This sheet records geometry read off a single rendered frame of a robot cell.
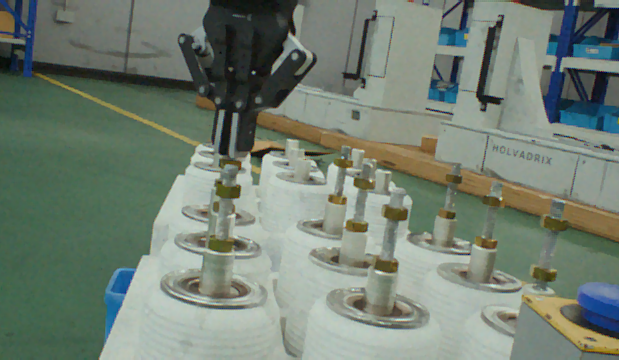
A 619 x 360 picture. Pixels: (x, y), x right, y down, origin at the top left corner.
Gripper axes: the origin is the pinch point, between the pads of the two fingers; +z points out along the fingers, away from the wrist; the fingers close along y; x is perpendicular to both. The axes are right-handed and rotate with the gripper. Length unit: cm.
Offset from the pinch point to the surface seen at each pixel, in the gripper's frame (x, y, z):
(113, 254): -53, 61, 34
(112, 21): -435, 450, -21
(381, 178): -47.1, 6.2, 7.7
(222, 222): 10.0, -7.1, 4.9
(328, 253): -7.0, -7.1, 9.6
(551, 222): -3.5, -26.0, 1.9
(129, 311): 3.1, 6.2, 16.9
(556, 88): -570, 91, -20
